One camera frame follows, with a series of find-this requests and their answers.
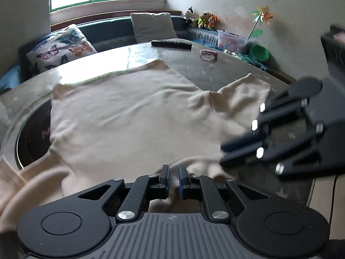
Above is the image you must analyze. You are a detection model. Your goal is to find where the cream beige shirt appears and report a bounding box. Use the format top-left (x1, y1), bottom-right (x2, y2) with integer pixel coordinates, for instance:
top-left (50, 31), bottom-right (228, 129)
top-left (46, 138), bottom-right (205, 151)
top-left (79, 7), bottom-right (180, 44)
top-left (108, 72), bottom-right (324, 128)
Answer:
top-left (1, 60), bottom-right (271, 232)

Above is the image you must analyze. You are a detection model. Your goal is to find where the black remote control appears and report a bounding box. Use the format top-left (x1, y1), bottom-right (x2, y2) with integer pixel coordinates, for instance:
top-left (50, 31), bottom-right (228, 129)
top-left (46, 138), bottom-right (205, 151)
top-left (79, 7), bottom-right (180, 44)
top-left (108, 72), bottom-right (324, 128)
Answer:
top-left (151, 40), bottom-right (192, 50)

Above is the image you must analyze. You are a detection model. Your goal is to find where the crumpled clothes pile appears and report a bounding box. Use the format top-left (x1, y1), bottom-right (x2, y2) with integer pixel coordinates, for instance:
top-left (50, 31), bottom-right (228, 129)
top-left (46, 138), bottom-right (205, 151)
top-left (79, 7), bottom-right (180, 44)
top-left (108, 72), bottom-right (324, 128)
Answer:
top-left (223, 49), bottom-right (268, 71)

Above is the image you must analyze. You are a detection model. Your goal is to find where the pink hair scrunchie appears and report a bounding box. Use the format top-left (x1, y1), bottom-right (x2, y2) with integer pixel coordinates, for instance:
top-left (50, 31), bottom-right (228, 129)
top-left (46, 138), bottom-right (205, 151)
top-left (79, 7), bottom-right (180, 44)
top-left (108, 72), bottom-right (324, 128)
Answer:
top-left (199, 49), bottom-right (219, 62)

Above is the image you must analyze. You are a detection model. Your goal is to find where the black white plush toy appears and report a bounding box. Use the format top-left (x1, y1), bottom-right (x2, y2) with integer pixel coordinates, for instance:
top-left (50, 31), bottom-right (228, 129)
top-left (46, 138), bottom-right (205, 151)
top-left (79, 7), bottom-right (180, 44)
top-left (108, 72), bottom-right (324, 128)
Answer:
top-left (183, 6), bottom-right (196, 26)

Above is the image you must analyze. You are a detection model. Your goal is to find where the yellow brown plush toy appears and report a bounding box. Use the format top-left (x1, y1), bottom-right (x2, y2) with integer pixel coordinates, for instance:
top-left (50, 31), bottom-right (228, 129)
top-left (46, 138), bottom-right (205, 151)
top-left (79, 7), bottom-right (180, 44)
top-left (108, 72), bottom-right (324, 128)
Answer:
top-left (197, 12), bottom-right (211, 29)

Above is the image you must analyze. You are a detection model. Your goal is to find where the colourful paper pinwheel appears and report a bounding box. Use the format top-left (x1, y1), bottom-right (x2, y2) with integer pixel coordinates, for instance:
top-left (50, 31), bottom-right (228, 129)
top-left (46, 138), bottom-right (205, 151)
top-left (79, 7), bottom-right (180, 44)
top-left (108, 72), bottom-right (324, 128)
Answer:
top-left (247, 6), bottom-right (274, 40)

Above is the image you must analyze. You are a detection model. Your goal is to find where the plain beige pillow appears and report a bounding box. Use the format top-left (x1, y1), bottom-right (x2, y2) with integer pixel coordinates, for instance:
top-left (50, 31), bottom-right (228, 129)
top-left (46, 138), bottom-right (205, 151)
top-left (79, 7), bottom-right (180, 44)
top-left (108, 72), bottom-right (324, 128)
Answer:
top-left (130, 12), bottom-right (177, 43)

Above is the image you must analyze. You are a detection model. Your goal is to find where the clear plastic storage box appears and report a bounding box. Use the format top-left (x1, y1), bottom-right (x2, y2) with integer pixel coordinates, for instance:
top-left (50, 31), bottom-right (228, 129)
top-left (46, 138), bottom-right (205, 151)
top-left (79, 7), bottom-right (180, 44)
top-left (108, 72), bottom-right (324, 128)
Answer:
top-left (217, 30), bottom-right (247, 54)

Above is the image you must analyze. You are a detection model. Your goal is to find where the round black induction cooktop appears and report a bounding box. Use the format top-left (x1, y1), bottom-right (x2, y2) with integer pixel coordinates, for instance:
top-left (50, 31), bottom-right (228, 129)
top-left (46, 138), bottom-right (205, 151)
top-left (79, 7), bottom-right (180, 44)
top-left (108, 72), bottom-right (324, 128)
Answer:
top-left (15, 99), bottom-right (52, 169)

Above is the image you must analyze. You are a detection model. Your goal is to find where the butterfly print pillow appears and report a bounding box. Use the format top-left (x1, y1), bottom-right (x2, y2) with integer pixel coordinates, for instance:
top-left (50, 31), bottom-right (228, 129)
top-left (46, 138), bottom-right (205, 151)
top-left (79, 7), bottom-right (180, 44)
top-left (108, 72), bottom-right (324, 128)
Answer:
top-left (26, 24), bottom-right (97, 76)

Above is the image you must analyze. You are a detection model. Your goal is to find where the green plastic bowl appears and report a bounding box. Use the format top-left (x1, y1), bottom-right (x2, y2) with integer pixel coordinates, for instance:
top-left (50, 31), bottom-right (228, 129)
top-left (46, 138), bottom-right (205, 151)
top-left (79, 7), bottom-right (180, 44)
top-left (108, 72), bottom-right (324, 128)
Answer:
top-left (250, 44), bottom-right (270, 63)

